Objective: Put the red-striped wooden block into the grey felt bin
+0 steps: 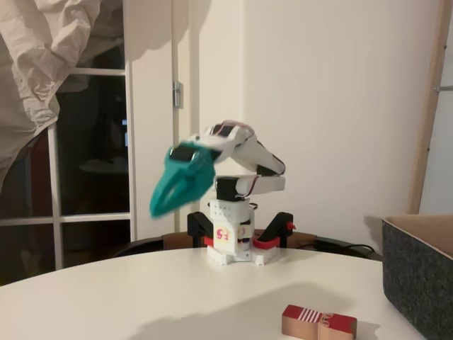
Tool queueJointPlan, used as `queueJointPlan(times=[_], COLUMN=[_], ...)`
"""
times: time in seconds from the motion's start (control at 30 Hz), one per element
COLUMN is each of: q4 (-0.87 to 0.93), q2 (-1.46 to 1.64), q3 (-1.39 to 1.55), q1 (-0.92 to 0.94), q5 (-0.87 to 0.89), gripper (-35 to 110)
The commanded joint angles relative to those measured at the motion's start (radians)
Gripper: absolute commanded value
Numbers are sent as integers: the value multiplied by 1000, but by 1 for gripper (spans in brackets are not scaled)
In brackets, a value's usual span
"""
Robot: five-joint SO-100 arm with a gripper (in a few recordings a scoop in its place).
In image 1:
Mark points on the wooden block red striped top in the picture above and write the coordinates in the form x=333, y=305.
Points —
x=311, y=326

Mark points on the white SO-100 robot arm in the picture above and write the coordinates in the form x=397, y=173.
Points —
x=226, y=212

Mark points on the dark grey felt bin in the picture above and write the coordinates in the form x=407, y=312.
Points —
x=417, y=276

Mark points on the black red table clamp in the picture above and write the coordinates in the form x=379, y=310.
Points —
x=276, y=230
x=194, y=226

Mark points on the dark wooden chair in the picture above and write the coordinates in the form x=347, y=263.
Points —
x=177, y=241

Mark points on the yellow F5 sticker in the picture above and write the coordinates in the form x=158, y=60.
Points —
x=223, y=234

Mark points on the metal door hinge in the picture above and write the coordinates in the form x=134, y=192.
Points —
x=177, y=93

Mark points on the yellow F3 sticker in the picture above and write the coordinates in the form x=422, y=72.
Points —
x=244, y=231

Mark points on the white glazed door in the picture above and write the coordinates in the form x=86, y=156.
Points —
x=92, y=217

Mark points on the beige crumpled curtain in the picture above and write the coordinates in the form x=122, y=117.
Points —
x=35, y=53

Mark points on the grey shelf back panel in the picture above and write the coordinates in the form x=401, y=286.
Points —
x=440, y=159

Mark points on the light wooden shelf post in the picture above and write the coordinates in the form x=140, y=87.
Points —
x=424, y=141

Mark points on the metal shelf bracket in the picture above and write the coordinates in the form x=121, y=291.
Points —
x=444, y=88

